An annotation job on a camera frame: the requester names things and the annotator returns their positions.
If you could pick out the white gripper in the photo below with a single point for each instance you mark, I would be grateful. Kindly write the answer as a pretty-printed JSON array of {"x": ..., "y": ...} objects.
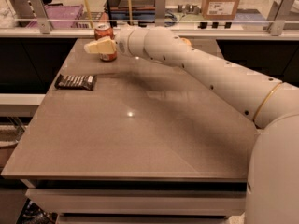
[{"x": 121, "y": 44}]

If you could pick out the orange soda can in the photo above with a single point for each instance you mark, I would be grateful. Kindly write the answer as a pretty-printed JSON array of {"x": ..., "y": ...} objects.
[{"x": 103, "y": 30}]

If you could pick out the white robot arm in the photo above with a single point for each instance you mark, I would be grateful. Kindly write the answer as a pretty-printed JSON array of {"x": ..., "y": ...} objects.
[{"x": 271, "y": 104}]

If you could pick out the black snack bar wrapper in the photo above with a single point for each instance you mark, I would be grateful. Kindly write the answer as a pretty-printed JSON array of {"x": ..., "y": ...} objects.
[{"x": 75, "y": 82}]

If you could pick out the purple plastic crate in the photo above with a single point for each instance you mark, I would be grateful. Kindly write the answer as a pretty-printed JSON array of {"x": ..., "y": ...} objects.
[{"x": 64, "y": 17}]

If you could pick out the yellow wooden pole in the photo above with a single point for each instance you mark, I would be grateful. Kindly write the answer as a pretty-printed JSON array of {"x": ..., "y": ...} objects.
[{"x": 131, "y": 23}]

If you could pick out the orange fruit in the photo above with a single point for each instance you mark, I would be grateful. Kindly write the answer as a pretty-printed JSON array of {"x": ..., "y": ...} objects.
[{"x": 186, "y": 41}]

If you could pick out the cardboard box with label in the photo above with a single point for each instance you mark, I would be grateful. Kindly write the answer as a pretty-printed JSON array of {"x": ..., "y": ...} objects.
[{"x": 219, "y": 9}]

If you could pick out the grey table drawer unit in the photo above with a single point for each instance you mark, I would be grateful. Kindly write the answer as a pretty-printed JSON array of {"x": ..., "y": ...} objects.
[{"x": 140, "y": 198}]

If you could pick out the yellow broom handle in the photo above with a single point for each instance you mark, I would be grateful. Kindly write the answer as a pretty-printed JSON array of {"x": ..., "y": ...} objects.
[{"x": 86, "y": 2}]

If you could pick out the middle metal railing post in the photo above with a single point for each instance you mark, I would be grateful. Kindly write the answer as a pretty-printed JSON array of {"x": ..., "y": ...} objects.
[{"x": 159, "y": 13}]

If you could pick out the metal railing post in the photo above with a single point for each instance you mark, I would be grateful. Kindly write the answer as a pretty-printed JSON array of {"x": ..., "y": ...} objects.
[
  {"x": 283, "y": 16},
  {"x": 159, "y": 13},
  {"x": 43, "y": 23}
]

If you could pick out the left metal railing post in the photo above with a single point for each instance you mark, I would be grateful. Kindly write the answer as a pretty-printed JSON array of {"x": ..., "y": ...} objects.
[{"x": 43, "y": 23}]

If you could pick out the right metal railing post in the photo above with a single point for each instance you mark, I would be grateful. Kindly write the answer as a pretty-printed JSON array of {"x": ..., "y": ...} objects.
[{"x": 283, "y": 16}]

